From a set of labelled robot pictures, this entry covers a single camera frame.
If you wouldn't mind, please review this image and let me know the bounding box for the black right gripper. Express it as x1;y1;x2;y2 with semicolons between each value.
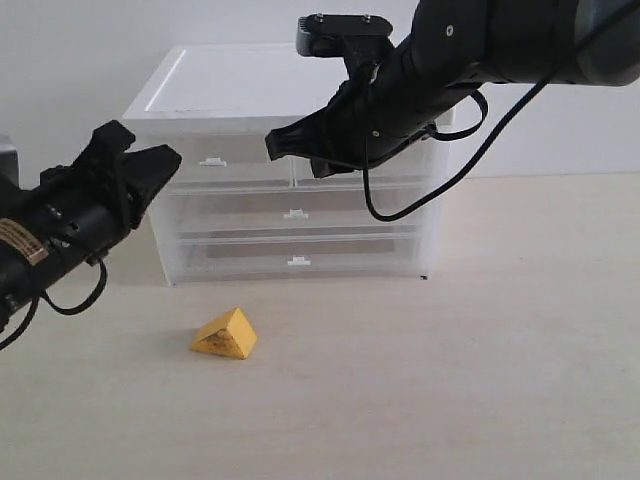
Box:
265;54;445;178

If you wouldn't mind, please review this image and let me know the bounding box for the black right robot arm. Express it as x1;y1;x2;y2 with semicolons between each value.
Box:
265;0;639;178

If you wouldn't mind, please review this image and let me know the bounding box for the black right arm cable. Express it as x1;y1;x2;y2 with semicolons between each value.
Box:
360;0;640;223

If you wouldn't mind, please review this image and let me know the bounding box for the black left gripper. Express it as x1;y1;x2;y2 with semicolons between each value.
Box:
37;120;182;265

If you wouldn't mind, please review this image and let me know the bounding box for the clear drawer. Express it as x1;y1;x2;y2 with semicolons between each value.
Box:
292;140;440;189
172;135;291;188
176;234;430;279
159;182;424;236

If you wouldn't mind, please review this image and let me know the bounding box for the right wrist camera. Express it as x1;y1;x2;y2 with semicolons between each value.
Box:
295;13;394;78

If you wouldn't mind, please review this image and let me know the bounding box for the yellow wedge block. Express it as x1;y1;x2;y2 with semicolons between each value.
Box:
190;308;258;360

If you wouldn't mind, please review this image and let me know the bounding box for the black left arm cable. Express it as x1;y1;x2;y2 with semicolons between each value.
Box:
0;149;141;351

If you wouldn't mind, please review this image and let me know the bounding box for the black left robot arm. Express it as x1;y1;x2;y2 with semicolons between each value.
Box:
1;120;182;347

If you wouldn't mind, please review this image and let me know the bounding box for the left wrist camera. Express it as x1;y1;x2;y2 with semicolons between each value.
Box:
0;134;20;199

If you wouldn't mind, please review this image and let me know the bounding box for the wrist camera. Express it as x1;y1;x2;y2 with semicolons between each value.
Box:
0;134;20;199
295;13;394;78

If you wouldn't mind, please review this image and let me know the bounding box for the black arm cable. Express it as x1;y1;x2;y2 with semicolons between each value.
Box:
0;149;141;351
360;0;640;223

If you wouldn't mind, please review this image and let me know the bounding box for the white plastic drawer cabinet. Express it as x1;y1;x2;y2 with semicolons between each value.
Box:
123;44;449;285

